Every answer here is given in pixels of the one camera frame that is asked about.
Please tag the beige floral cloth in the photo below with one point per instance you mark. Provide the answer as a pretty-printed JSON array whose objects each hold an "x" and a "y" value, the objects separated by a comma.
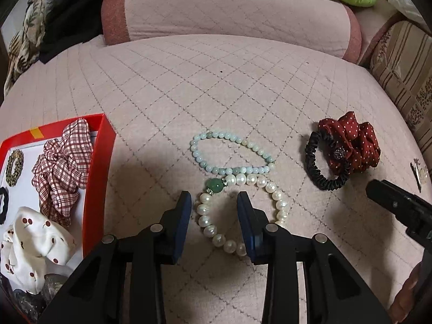
[{"x": 27, "y": 37}]

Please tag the grey sheer scrunchie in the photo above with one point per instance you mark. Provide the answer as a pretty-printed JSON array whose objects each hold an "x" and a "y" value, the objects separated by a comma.
[{"x": 50, "y": 285}]

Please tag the small clear hair clip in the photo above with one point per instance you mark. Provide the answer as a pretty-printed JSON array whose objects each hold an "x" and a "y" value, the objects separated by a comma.
[{"x": 425, "y": 174}]

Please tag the dark metal hair clip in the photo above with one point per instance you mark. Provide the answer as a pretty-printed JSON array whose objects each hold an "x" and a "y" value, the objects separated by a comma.
[{"x": 415, "y": 177}]

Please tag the person's right hand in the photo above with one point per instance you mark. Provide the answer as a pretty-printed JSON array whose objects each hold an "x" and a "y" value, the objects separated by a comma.
[{"x": 405, "y": 303}]

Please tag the white cherry print scrunchie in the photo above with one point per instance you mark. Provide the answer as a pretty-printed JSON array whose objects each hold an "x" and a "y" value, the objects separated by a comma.
[{"x": 30, "y": 243}]

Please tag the red polka dot scrunchie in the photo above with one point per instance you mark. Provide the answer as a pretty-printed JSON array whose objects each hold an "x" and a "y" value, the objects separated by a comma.
[{"x": 361, "y": 145}]

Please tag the pink bolster cushion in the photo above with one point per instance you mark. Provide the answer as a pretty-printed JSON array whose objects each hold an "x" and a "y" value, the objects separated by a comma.
[{"x": 219, "y": 6}]

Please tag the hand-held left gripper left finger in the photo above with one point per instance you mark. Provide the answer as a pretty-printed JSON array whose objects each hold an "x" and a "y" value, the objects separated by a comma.
[{"x": 180, "y": 226}]

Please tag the leopard print scrunchie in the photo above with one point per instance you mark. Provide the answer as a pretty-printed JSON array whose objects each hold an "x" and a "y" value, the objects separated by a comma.
[{"x": 15, "y": 152}]

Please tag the black cloth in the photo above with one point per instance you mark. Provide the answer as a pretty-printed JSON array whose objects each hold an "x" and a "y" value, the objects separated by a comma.
[{"x": 77, "y": 17}]

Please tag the striped floral sofa cushion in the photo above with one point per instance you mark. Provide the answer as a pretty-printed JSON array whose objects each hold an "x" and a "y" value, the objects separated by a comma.
[{"x": 405, "y": 71}]

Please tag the red cardboard box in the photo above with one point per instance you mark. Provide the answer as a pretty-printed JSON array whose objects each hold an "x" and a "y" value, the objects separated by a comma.
[{"x": 98, "y": 182}]

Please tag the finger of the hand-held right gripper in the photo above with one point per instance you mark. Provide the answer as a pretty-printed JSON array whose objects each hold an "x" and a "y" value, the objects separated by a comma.
[{"x": 401, "y": 206}]

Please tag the thin black satin scrunchie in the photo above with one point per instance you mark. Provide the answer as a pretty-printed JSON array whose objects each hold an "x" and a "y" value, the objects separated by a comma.
[{"x": 310, "y": 157}]

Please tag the red plaid scrunchie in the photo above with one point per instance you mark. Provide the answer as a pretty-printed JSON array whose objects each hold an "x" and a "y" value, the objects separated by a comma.
[{"x": 60, "y": 175}]

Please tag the small black scrunchie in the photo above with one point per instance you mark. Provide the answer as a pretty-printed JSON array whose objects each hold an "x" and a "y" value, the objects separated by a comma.
[{"x": 4, "y": 192}]

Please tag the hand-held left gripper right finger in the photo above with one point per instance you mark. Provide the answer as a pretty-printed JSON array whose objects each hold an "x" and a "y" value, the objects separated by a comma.
[{"x": 245, "y": 229}]

